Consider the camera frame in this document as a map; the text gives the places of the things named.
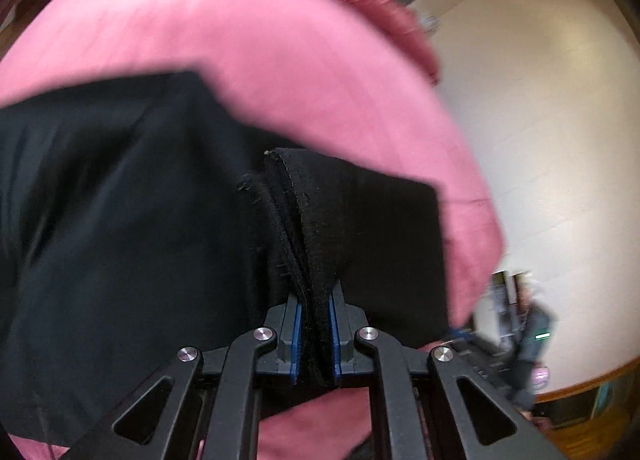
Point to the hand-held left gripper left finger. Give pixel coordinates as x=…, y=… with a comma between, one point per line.
x=296, y=340

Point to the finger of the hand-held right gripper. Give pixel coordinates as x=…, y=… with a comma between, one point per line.
x=485, y=357

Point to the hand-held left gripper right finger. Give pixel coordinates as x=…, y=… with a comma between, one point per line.
x=334, y=340

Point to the pink bed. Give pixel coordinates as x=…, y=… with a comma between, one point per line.
x=275, y=40

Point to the black embroidered pants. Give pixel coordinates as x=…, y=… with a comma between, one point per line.
x=125, y=215

